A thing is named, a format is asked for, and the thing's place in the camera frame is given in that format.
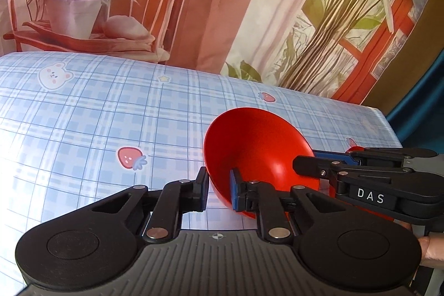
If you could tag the printed backdrop cloth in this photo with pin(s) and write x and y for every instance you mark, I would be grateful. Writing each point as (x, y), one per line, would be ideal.
(208, 4)

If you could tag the blue curtain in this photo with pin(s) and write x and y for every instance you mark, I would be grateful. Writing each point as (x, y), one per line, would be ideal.
(416, 101)

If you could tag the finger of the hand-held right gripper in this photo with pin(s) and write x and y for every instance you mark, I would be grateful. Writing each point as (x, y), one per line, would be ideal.
(312, 167)
(334, 155)

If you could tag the blue plaid tablecloth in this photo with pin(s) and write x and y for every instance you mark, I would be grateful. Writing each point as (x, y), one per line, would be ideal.
(104, 115)

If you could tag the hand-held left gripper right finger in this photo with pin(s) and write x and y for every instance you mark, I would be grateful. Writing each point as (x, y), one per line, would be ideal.
(236, 192)

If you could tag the person's right hand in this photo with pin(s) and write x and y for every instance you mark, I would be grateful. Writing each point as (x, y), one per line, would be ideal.
(432, 247)

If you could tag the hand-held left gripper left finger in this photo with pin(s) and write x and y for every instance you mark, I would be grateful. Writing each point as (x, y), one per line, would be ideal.
(201, 193)

